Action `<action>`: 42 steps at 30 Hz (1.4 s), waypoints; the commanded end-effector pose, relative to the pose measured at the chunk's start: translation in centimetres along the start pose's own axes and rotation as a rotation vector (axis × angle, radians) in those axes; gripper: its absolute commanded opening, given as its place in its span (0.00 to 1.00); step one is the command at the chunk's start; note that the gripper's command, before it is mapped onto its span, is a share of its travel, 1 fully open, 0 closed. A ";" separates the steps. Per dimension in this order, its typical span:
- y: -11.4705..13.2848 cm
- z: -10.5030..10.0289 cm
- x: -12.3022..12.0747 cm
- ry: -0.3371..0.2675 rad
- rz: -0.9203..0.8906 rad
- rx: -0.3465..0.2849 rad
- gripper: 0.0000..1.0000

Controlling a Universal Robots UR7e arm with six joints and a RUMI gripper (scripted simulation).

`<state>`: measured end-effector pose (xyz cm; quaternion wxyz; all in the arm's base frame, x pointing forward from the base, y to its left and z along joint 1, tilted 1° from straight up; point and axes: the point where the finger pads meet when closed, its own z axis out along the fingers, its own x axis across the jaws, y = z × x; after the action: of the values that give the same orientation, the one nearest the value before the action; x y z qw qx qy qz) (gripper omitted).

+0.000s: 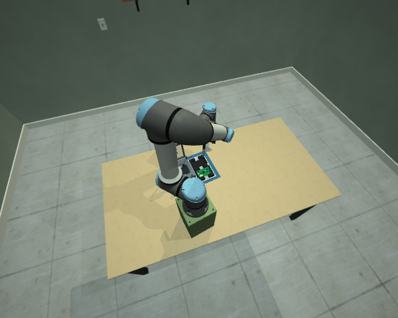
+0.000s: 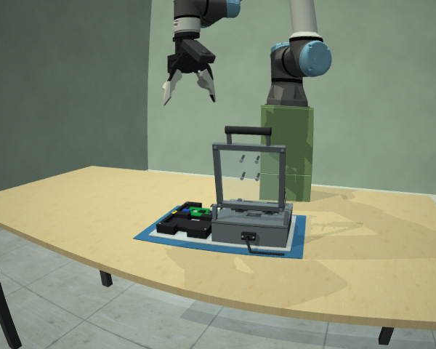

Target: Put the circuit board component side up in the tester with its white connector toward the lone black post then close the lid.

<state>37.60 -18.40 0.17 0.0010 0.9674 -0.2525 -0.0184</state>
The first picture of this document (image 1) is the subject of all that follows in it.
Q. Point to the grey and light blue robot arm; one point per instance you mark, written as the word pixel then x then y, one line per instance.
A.
pixel 166 125

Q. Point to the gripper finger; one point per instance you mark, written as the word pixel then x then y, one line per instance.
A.
pixel 206 148

